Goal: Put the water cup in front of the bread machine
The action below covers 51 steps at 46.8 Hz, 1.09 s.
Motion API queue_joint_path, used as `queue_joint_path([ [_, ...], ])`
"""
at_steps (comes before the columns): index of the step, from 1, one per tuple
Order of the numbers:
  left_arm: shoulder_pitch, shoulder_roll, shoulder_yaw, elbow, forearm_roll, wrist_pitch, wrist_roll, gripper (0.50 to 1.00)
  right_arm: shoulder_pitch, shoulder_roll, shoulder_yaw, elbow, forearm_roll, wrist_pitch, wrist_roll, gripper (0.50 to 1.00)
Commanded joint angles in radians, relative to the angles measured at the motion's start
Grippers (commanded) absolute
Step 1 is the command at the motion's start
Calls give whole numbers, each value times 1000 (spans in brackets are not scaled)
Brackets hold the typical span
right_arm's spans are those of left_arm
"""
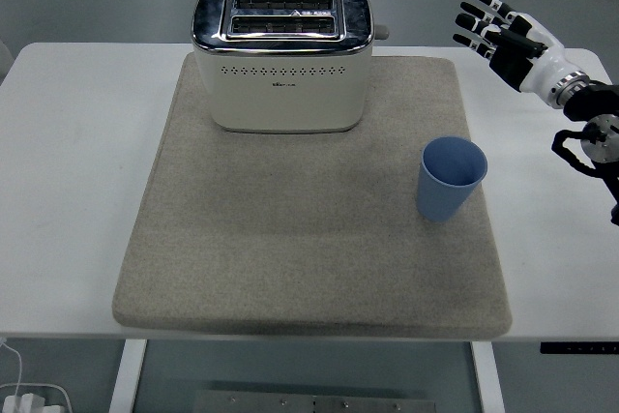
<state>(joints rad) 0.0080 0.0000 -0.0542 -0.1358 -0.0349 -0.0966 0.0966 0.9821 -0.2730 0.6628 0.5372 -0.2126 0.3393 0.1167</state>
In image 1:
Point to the grey metal plate with screws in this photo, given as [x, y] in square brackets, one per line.
[314, 402]

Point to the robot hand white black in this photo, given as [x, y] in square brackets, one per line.
[549, 62]

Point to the black table control panel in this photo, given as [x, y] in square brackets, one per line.
[579, 348]

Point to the blue plastic cup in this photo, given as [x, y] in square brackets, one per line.
[447, 181]

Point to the white chrome toaster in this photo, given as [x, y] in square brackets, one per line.
[283, 79]

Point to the beige fabric mat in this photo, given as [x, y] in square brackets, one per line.
[309, 219]

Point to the white table leg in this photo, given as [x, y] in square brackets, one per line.
[126, 376]
[487, 376]

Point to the white power strip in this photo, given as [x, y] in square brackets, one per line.
[36, 398]

